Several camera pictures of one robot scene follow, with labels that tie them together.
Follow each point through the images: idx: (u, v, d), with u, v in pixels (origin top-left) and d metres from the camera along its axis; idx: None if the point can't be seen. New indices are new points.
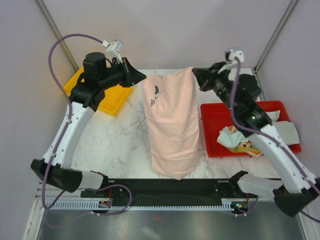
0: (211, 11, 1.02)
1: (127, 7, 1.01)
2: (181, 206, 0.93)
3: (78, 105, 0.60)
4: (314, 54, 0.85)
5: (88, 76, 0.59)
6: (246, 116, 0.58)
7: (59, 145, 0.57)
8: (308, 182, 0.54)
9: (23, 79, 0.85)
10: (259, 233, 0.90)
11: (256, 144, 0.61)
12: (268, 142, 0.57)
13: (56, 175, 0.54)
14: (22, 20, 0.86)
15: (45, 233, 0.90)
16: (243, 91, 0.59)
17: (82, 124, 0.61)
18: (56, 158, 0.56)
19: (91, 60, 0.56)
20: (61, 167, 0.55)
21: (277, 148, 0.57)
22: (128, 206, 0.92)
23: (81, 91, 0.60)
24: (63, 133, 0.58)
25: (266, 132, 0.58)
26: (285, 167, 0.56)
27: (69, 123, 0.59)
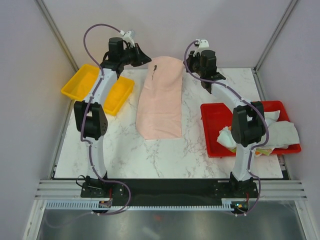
0: (211, 11, 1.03)
1: (127, 8, 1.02)
2: (181, 206, 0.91)
3: (107, 69, 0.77)
4: (314, 54, 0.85)
5: (111, 55, 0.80)
6: (207, 76, 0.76)
7: (96, 91, 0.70)
8: (244, 102, 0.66)
9: (23, 77, 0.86)
10: (260, 233, 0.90)
11: (216, 94, 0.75)
12: (219, 86, 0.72)
13: (97, 109, 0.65)
14: (22, 18, 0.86)
15: (44, 233, 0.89)
16: (204, 57, 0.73)
17: (110, 85, 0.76)
18: (94, 99, 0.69)
19: (113, 41, 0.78)
20: (99, 105, 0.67)
21: (224, 88, 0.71)
22: (126, 206, 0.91)
23: (107, 65, 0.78)
24: (98, 84, 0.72)
25: (221, 81, 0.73)
26: (228, 96, 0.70)
27: (101, 79, 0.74)
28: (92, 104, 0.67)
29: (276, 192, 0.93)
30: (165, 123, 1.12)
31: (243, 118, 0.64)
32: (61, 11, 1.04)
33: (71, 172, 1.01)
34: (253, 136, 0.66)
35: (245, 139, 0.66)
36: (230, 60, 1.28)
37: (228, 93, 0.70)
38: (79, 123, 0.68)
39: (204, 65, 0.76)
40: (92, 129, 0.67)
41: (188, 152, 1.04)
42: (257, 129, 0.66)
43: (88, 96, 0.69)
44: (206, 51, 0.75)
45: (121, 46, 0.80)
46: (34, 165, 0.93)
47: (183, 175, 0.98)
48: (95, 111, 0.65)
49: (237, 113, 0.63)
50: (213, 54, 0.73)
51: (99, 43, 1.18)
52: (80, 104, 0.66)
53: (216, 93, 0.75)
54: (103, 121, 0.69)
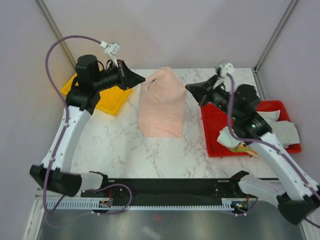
0: (211, 11, 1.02)
1: (127, 8, 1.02)
2: (181, 206, 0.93)
3: (74, 108, 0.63)
4: (314, 54, 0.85)
5: (82, 81, 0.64)
6: (246, 125, 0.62)
7: (58, 149, 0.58)
8: (310, 189, 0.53)
9: (23, 77, 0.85)
10: (260, 233, 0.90)
11: (261, 153, 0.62)
12: (268, 149, 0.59)
13: (58, 177, 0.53)
14: (22, 19, 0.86)
15: (45, 233, 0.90)
16: (243, 100, 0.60)
17: (79, 128, 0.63)
18: (55, 163, 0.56)
19: (80, 66, 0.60)
20: (60, 171, 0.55)
21: (277, 154, 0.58)
22: (128, 206, 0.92)
23: (75, 98, 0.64)
24: (60, 139, 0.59)
25: (266, 139, 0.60)
26: (285, 171, 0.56)
27: (66, 127, 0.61)
28: (53, 171, 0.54)
29: None
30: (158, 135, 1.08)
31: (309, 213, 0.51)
32: (61, 12, 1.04)
33: (71, 172, 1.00)
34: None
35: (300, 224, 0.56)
36: (230, 60, 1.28)
37: (283, 165, 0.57)
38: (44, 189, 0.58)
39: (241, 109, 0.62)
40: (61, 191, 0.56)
41: (187, 152, 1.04)
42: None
43: (48, 160, 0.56)
44: (243, 87, 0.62)
45: (91, 71, 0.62)
46: (34, 166, 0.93)
47: (183, 175, 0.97)
48: (57, 181, 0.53)
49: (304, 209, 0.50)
50: (256, 96, 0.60)
51: (99, 43, 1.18)
52: (37, 173, 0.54)
53: (261, 152, 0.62)
54: (72, 182, 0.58)
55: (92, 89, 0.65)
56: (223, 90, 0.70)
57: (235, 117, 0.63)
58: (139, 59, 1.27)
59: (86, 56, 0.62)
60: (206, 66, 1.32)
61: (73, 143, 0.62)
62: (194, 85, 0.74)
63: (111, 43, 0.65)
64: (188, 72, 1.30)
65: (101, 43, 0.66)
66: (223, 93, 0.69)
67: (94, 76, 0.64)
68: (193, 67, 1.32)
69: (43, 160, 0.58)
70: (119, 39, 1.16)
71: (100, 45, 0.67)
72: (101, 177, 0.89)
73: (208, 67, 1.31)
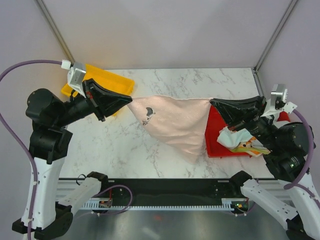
0: (211, 11, 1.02)
1: (127, 8, 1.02)
2: (181, 206, 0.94)
3: (41, 161, 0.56)
4: (314, 54, 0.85)
5: (43, 124, 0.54)
6: (283, 162, 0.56)
7: (34, 208, 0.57)
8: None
9: (22, 78, 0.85)
10: (260, 233, 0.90)
11: (290, 192, 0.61)
12: (302, 193, 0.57)
13: (40, 237, 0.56)
14: (22, 19, 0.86)
15: None
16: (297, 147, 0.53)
17: (52, 179, 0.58)
18: (35, 221, 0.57)
19: (36, 114, 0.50)
20: (41, 230, 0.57)
21: (309, 198, 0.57)
22: (128, 206, 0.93)
23: (40, 145, 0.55)
24: (34, 196, 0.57)
25: (303, 181, 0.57)
26: (314, 215, 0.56)
27: (37, 184, 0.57)
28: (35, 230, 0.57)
29: (277, 192, 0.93)
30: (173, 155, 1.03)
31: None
32: (61, 12, 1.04)
33: (71, 172, 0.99)
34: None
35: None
36: (230, 60, 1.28)
37: (314, 209, 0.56)
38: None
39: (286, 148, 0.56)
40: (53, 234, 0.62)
41: None
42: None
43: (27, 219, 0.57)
44: (298, 127, 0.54)
45: (49, 113, 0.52)
46: None
47: (183, 175, 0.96)
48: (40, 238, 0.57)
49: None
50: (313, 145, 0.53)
51: (99, 43, 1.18)
52: (20, 229, 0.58)
53: (290, 192, 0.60)
54: (61, 225, 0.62)
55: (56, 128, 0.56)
56: (266, 118, 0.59)
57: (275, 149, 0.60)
58: (139, 59, 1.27)
59: (37, 94, 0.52)
60: (206, 66, 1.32)
61: (50, 193, 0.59)
62: (226, 102, 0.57)
63: (72, 68, 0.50)
64: (188, 72, 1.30)
65: (62, 64, 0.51)
66: (268, 123, 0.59)
67: (56, 114, 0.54)
68: (193, 67, 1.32)
69: (24, 215, 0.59)
70: (119, 39, 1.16)
71: (60, 65, 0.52)
72: (100, 183, 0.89)
73: (208, 67, 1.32)
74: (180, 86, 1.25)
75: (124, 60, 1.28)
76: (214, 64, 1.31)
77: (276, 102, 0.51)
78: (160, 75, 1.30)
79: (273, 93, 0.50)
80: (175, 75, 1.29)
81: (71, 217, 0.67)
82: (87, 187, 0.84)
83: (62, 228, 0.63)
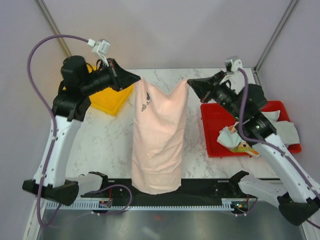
0: (211, 11, 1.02)
1: (126, 8, 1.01)
2: (181, 206, 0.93)
3: (61, 119, 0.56)
4: (314, 54, 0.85)
5: (69, 85, 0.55)
6: (250, 126, 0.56)
7: (49, 164, 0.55)
8: (312, 191, 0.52)
9: (22, 78, 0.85)
10: (259, 233, 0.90)
11: (261, 154, 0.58)
12: (273, 151, 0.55)
13: (49, 195, 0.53)
14: (22, 19, 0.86)
15: (45, 233, 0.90)
16: (249, 102, 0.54)
17: (69, 140, 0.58)
18: (47, 179, 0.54)
19: (66, 68, 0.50)
20: (53, 187, 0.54)
21: (281, 156, 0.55)
22: (128, 206, 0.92)
23: (63, 104, 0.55)
24: (50, 151, 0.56)
25: (271, 140, 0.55)
26: (287, 172, 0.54)
27: (55, 140, 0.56)
28: (45, 188, 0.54)
29: None
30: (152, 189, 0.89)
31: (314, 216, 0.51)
32: (61, 12, 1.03)
33: (71, 172, 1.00)
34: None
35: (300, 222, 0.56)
36: None
37: (289, 168, 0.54)
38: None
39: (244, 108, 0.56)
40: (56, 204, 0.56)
41: (188, 152, 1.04)
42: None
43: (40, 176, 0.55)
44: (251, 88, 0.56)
45: (79, 73, 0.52)
46: (34, 165, 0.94)
47: (183, 175, 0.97)
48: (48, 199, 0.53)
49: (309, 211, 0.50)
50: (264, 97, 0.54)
51: None
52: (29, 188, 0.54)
53: (261, 153, 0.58)
54: (68, 194, 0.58)
55: (82, 93, 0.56)
56: (228, 87, 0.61)
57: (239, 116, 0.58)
58: (139, 59, 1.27)
59: (72, 58, 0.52)
60: (206, 66, 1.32)
61: (65, 154, 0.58)
62: (198, 79, 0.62)
63: (99, 41, 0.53)
64: (188, 72, 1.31)
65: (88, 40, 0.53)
66: (230, 90, 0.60)
67: (83, 79, 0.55)
68: (193, 67, 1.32)
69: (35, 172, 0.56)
70: (119, 39, 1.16)
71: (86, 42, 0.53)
72: (101, 178, 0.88)
73: (208, 67, 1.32)
74: None
75: (124, 60, 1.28)
76: (214, 64, 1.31)
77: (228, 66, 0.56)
78: (160, 75, 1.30)
79: (225, 60, 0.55)
80: (175, 75, 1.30)
81: (76, 191, 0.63)
82: (94, 179, 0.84)
83: (69, 198, 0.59)
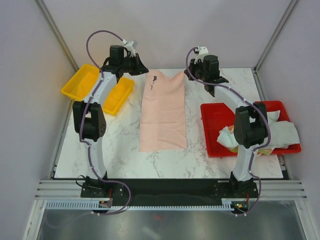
0: (211, 11, 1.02)
1: (127, 8, 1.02)
2: (182, 206, 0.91)
3: (107, 72, 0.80)
4: (314, 54, 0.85)
5: (112, 59, 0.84)
6: (210, 80, 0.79)
7: (96, 92, 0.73)
8: (246, 103, 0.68)
9: (22, 78, 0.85)
10: (260, 233, 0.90)
11: (220, 98, 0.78)
12: (222, 89, 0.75)
13: (93, 109, 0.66)
14: (22, 19, 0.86)
15: (44, 234, 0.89)
16: (206, 61, 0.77)
17: (109, 87, 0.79)
18: (93, 99, 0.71)
19: (115, 47, 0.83)
20: (98, 105, 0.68)
21: (227, 90, 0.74)
22: (126, 206, 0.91)
23: (107, 69, 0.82)
24: (98, 86, 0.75)
25: (223, 84, 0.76)
26: (230, 97, 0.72)
27: (101, 81, 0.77)
28: (92, 104, 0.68)
29: (276, 192, 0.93)
30: (153, 147, 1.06)
31: (246, 117, 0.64)
32: (61, 12, 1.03)
33: (71, 172, 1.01)
34: (257, 137, 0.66)
35: (249, 142, 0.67)
36: (230, 61, 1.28)
37: (230, 94, 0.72)
38: (77, 123, 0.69)
39: (206, 69, 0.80)
40: (90, 130, 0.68)
41: (188, 152, 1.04)
42: (260, 130, 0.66)
43: (88, 97, 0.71)
44: (208, 56, 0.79)
45: (121, 53, 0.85)
46: (34, 165, 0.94)
47: (183, 176, 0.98)
48: (95, 111, 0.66)
49: (240, 114, 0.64)
50: (215, 58, 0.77)
51: (99, 43, 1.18)
52: (78, 105, 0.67)
53: (220, 96, 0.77)
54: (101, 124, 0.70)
55: (118, 64, 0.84)
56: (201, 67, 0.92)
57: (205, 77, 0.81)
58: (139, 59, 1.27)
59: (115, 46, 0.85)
60: None
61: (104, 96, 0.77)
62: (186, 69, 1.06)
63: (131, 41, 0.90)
64: None
65: (123, 40, 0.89)
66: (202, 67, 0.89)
67: (120, 58, 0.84)
68: None
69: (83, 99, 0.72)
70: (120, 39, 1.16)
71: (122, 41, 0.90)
72: (105, 172, 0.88)
73: None
74: None
75: None
76: None
77: (197, 52, 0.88)
78: None
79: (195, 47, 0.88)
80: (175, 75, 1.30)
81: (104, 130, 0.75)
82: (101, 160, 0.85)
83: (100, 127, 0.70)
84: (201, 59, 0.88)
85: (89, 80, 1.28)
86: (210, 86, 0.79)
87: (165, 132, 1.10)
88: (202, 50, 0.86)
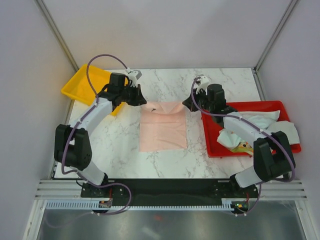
0: (211, 11, 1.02)
1: (126, 8, 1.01)
2: (182, 206, 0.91)
3: (102, 99, 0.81)
4: (315, 54, 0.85)
5: (111, 87, 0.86)
6: (217, 110, 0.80)
7: (86, 116, 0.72)
8: (263, 133, 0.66)
9: (22, 77, 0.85)
10: (260, 233, 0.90)
11: (230, 128, 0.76)
12: (232, 119, 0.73)
13: (79, 136, 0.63)
14: (22, 19, 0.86)
15: (45, 234, 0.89)
16: (211, 91, 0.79)
17: (102, 114, 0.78)
18: (81, 124, 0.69)
19: (115, 74, 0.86)
20: (84, 130, 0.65)
21: (238, 120, 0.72)
22: (127, 206, 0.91)
23: (104, 96, 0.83)
24: (90, 110, 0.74)
25: (232, 114, 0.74)
26: (244, 128, 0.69)
27: (95, 106, 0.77)
28: (77, 130, 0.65)
29: (276, 192, 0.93)
30: (154, 146, 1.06)
31: (267, 151, 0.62)
32: (61, 12, 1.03)
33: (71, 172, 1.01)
34: (282, 170, 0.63)
35: (274, 176, 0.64)
36: (230, 61, 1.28)
37: (243, 125, 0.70)
38: (58, 149, 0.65)
39: (212, 99, 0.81)
40: (72, 158, 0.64)
41: (187, 152, 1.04)
42: (284, 163, 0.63)
43: (75, 121, 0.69)
44: (212, 86, 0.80)
45: (122, 81, 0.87)
46: (34, 165, 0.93)
47: (183, 175, 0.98)
48: (79, 138, 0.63)
49: (259, 147, 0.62)
50: (220, 88, 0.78)
51: (99, 44, 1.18)
52: (63, 128, 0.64)
53: (230, 127, 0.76)
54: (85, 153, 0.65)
55: (118, 90, 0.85)
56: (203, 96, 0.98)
57: (212, 108, 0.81)
58: (139, 59, 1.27)
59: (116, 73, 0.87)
60: (207, 66, 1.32)
61: (96, 120, 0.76)
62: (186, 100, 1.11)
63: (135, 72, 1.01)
64: (188, 72, 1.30)
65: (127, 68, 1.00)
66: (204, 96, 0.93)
67: (119, 86, 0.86)
68: (193, 67, 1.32)
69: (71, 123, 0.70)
70: (119, 40, 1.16)
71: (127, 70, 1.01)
72: (103, 175, 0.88)
73: (209, 67, 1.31)
74: (180, 86, 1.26)
75: (124, 60, 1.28)
76: (214, 64, 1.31)
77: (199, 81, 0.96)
78: (160, 75, 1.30)
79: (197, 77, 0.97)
80: (174, 75, 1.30)
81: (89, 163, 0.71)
82: (98, 171, 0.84)
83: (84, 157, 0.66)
84: (203, 88, 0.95)
85: (89, 80, 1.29)
86: (218, 117, 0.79)
87: (165, 132, 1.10)
88: (203, 80, 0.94)
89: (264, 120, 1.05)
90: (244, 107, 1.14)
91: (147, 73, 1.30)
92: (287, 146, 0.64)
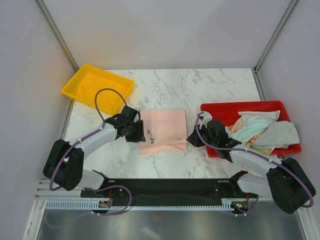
0: (211, 11, 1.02)
1: (126, 8, 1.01)
2: (181, 206, 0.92)
3: (109, 125, 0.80)
4: (314, 54, 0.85)
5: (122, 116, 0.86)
6: (222, 144, 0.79)
7: (86, 138, 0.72)
8: (273, 163, 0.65)
9: (21, 77, 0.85)
10: (259, 233, 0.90)
11: (239, 161, 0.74)
12: (238, 152, 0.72)
13: (74, 156, 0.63)
14: (22, 19, 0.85)
15: (45, 234, 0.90)
16: (211, 127, 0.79)
17: (103, 139, 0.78)
18: (80, 144, 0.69)
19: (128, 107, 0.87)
20: (81, 150, 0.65)
21: (244, 153, 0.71)
22: (128, 206, 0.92)
23: (112, 121, 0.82)
24: (93, 133, 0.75)
25: (238, 146, 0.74)
26: (252, 160, 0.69)
27: (99, 130, 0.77)
28: (74, 149, 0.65)
29: None
30: (154, 145, 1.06)
31: (282, 181, 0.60)
32: (61, 12, 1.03)
33: None
34: (303, 200, 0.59)
35: (297, 207, 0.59)
36: (230, 61, 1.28)
37: (251, 157, 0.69)
38: (49, 164, 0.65)
39: (214, 135, 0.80)
40: (61, 178, 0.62)
41: (188, 152, 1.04)
42: (303, 192, 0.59)
43: (75, 140, 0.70)
44: (212, 121, 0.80)
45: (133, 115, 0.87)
46: (34, 166, 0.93)
47: (183, 175, 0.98)
48: (74, 157, 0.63)
49: (273, 178, 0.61)
50: (220, 124, 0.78)
51: (99, 44, 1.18)
52: (61, 144, 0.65)
53: (239, 160, 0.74)
54: (75, 174, 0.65)
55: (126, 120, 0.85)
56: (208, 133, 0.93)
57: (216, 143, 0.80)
58: (139, 59, 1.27)
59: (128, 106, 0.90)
60: (207, 66, 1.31)
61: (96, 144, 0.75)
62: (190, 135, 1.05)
63: None
64: (188, 72, 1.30)
65: None
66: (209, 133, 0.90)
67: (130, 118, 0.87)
68: (193, 67, 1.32)
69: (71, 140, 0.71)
70: (119, 39, 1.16)
71: None
72: (103, 179, 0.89)
73: (209, 67, 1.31)
74: (180, 86, 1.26)
75: (125, 60, 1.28)
76: (214, 64, 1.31)
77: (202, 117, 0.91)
78: (160, 76, 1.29)
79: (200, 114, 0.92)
80: (174, 75, 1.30)
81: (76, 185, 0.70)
82: (96, 176, 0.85)
83: (72, 180, 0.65)
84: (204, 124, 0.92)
85: (89, 80, 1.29)
86: (225, 152, 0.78)
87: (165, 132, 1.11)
88: (206, 116, 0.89)
89: (263, 120, 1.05)
90: (244, 107, 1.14)
91: (147, 73, 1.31)
92: (301, 173, 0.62)
